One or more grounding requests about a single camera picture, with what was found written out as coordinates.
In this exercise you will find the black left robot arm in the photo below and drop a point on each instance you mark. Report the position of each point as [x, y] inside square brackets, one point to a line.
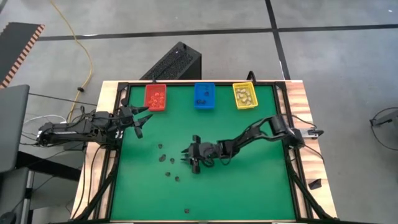
[77, 130]

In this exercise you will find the grey metal stand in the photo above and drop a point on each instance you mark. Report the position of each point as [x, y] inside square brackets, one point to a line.
[385, 119]

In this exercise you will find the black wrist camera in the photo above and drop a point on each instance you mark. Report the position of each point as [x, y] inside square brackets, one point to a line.
[124, 117]
[210, 151]

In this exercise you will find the black flat beam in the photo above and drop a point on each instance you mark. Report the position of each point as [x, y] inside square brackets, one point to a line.
[46, 165]

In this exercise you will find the grey flat panel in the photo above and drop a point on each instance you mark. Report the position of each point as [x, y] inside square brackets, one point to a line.
[14, 124]

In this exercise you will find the black table border rail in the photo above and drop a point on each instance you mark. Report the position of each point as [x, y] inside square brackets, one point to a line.
[180, 83]

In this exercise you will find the black mat orange striped edge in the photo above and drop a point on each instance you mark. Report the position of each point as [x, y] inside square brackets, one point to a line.
[15, 46]

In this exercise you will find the blue plastic basket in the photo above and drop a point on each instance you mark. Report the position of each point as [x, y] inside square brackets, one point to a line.
[210, 105]

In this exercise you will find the yellow plastic basket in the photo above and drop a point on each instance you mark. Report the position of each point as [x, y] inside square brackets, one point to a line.
[242, 84]

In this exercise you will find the red plastic basket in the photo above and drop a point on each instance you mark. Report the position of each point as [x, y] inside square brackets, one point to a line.
[155, 87]

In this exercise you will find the green table mat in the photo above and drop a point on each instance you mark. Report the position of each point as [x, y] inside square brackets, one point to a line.
[217, 193]

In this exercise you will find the black perforated computer tower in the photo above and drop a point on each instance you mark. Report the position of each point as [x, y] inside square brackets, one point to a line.
[174, 62]

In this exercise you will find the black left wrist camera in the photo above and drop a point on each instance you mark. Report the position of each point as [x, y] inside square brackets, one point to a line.
[124, 117]

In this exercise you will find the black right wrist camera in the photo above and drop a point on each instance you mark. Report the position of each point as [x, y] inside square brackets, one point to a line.
[210, 151]

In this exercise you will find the small black wedge block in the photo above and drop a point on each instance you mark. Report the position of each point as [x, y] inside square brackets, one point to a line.
[315, 184]

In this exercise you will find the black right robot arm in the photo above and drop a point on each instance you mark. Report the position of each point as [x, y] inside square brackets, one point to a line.
[248, 135]

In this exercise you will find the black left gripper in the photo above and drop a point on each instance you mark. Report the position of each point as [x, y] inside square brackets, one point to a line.
[138, 132]

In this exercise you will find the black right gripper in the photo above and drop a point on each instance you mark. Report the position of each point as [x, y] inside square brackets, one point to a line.
[196, 154]

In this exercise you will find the black frame strut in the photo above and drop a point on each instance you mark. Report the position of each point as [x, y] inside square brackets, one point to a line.
[311, 196]
[97, 190]

